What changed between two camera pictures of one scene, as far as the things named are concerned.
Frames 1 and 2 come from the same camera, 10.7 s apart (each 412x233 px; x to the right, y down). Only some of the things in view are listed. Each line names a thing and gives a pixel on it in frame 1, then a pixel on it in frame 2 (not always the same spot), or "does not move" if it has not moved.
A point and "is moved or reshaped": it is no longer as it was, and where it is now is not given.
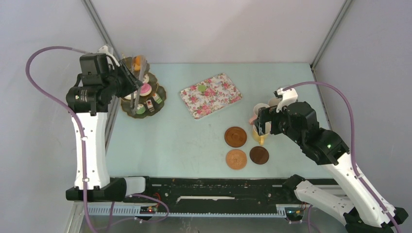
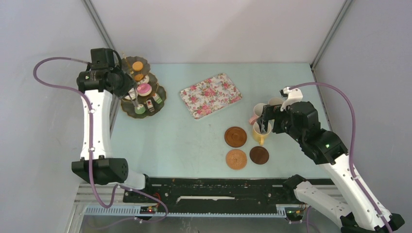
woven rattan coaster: [236, 159] does not move
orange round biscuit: [138, 59] is moved or reshaped
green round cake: [141, 109] does not move
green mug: [274, 101] does not move
